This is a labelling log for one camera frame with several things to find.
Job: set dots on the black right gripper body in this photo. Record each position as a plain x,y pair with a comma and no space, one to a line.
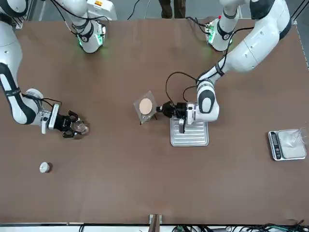
63,122

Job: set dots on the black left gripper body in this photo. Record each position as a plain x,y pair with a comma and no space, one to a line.
173,110

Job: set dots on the small glass beaker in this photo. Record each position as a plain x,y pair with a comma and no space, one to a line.
80,128

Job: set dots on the glass alcohol lamp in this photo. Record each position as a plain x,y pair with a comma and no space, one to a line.
146,118

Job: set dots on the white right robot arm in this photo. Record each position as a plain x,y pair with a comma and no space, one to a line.
89,36

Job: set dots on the large glass beaker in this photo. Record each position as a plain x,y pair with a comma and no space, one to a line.
298,135

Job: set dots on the ribbed metal tray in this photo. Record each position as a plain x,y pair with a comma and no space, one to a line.
193,137

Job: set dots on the small white bottle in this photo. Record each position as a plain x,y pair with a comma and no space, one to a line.
44,167

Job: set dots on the person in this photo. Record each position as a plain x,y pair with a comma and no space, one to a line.
169,9

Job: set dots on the digital kitchen scale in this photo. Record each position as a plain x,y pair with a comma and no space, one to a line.
275,145

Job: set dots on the white cabinet orange label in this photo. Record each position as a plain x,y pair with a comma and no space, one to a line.
101,7

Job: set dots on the aluminium frame post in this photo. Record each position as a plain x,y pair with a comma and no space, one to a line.
155,222

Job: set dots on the aluminium frame rail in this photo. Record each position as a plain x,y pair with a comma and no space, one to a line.
293,20

